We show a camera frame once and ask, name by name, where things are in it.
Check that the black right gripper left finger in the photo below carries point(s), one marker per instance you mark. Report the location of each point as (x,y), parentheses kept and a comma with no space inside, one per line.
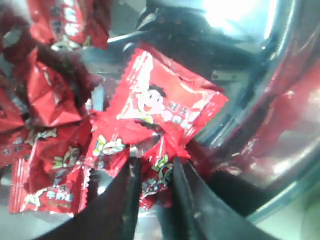
(111,216)

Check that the round steel plate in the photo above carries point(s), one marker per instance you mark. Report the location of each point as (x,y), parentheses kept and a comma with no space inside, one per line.
(260,150)

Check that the red cartoon wrapped candy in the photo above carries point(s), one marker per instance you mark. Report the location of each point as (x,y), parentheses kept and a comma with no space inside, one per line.
(157,90)

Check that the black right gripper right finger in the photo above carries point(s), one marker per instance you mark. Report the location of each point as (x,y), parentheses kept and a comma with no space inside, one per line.
(197,213)

